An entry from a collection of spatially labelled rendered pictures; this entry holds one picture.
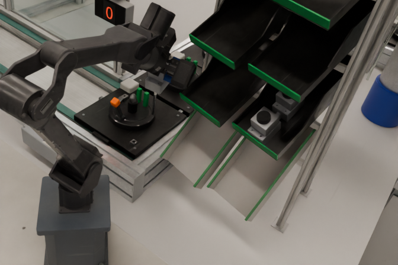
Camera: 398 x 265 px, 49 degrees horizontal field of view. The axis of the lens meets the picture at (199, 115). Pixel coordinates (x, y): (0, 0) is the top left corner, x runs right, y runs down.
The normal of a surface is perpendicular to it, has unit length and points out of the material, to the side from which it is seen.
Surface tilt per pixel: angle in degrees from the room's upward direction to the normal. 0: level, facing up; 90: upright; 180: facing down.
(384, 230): 90
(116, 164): 0
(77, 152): 90
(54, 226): 0
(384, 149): 0
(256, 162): 45
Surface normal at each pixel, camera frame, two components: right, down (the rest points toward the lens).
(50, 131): 0.85, 0.43
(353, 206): 0.16, -0.76
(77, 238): 0.18, 0.65
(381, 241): -0.57, 0.46
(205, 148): -0.38, -0.28
